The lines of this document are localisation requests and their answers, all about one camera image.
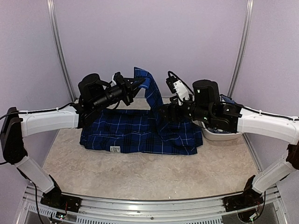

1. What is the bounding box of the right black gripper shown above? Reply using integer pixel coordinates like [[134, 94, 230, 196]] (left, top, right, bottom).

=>
[[156, 94, 213, 124]]

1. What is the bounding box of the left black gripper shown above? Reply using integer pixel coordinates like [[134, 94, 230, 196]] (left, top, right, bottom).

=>
[[93, 74, 146, 112]]

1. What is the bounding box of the blue plaid long sleeve shirt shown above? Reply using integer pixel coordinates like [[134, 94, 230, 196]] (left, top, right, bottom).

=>
[[79, 67, 203, 155]]

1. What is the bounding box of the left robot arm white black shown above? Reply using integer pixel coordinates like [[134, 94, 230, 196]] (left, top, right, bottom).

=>
[[0, 72, 145, 209]]

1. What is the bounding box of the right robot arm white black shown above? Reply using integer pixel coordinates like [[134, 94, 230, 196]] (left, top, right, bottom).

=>
[[160, 76, 299, 211]]

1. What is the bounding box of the white plastic basin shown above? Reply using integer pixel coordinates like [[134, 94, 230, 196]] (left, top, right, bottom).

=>
[[201, 128, 242, 141]]

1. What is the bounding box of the grey black patterned shirt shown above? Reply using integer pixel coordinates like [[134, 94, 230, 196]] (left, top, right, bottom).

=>
[[220, 94, 236, 105]]

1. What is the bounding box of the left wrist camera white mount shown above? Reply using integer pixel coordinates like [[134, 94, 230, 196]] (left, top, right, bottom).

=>
[[110, 72, 121, 86]]

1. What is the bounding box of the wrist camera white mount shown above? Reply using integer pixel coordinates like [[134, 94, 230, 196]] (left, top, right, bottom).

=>
[[110, 72, 121, 86], [166, 71, 193, 105]]

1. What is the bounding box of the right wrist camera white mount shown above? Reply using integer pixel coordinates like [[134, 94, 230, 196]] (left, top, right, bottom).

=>
[[166, 71, 193, 105]]

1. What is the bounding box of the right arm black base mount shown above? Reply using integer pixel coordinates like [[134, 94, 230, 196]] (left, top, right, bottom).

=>
[[223, 193, 264, 212]]

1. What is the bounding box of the left aluminium frame post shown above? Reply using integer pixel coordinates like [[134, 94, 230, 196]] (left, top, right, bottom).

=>
[[46, 0, 77, 101]]

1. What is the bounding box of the aluminium frame post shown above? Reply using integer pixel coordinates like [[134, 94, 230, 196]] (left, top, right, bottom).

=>
[[228, 0, 254, 97], [46, 0, 77, 101]]

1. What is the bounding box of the right aluminium frame post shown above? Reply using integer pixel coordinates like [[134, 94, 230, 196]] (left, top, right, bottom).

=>
[[228, 0, 254, 97]]

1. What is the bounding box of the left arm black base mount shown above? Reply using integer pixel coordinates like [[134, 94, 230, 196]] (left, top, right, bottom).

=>
[[40, 194, 82, 213]]

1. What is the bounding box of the front aluminium rail base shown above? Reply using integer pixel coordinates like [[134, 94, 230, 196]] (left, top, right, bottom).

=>
[[17, 186, 288, 224]]

